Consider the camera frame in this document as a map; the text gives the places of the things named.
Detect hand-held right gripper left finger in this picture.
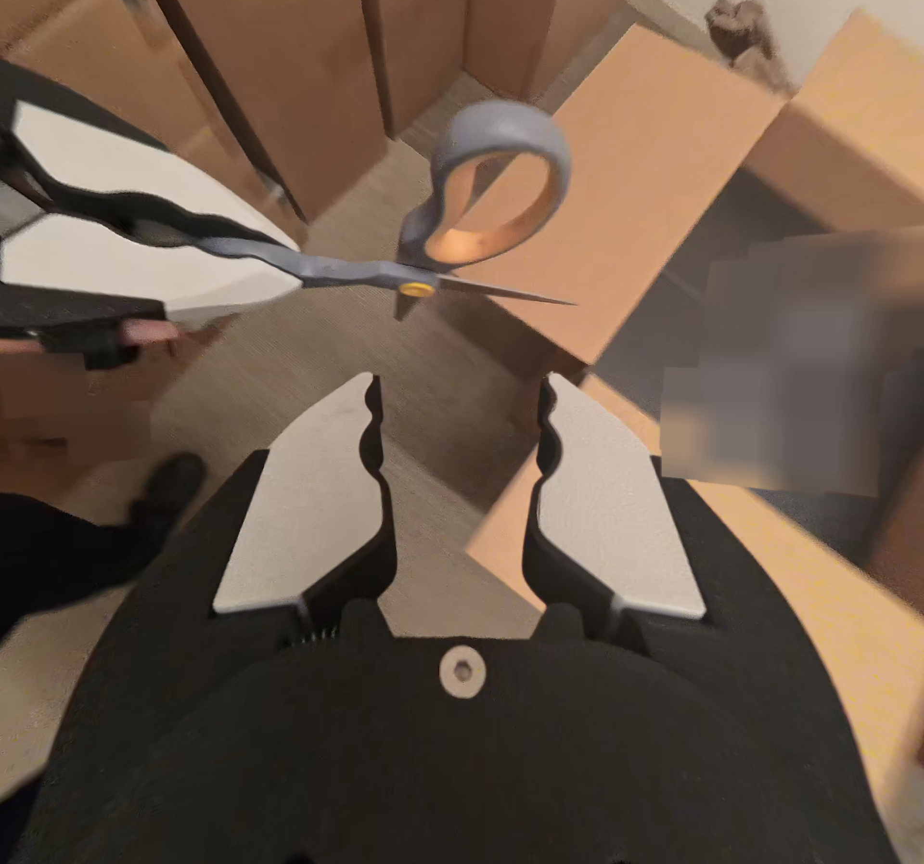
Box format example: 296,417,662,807
211,373,399,619

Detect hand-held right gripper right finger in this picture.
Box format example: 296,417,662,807
521,373,707,625

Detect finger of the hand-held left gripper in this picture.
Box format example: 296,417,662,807
0,100,302,253
0,216,306,331

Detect large cardboard box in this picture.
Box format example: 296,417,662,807
464,7,924,814

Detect grey and orange scissors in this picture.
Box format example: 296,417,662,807
195,100,578,323

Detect brown packing paper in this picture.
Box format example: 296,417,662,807
704,0,798,94

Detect person's left hand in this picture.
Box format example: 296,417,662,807
119,319,183,347

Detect brown cardboard box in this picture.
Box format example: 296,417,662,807
0,315,228,500

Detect person's black shoe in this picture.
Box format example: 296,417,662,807
128,451,210,543

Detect tall cardboard box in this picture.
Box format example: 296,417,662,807
350,0,477,139
462,0,647,105
133,0,394,224

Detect dark printed product box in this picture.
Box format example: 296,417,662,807
595,169,903,562

